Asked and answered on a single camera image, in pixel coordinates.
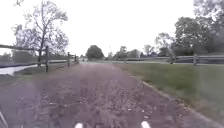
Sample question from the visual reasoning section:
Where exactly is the round dark tree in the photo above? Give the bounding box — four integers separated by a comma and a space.
85, 44, 105, 61

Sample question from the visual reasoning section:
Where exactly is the brown gravel path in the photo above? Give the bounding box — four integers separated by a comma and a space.
0, 63, 222, 128

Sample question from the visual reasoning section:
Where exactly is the robot's own part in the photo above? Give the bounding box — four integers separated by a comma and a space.
140, 120, 152, 128
74, 122, 84, 128

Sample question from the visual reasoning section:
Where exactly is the tall sparse tree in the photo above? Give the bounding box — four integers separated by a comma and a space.
11, 0, 70, 66

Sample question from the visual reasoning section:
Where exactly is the green grass field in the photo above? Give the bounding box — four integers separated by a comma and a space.
113, 62, 224, 126

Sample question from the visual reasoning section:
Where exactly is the grass verge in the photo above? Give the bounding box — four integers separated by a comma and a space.
0, 62, 79, 84

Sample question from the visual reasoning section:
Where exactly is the row of trees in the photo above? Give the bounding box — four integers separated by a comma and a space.
106, 0, 224, 61

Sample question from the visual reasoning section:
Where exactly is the dark treeline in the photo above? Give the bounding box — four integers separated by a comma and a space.
0, 49, 38, 65

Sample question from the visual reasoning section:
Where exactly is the pale pond water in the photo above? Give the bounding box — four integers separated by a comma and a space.
0, 64, 38, 77

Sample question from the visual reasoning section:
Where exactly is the dark wooden rail fence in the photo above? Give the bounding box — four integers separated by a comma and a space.
0, 43, 81, 73

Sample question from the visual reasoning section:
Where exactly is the grey wooden rail fence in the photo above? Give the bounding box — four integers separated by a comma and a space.
123, 54, 224, 66

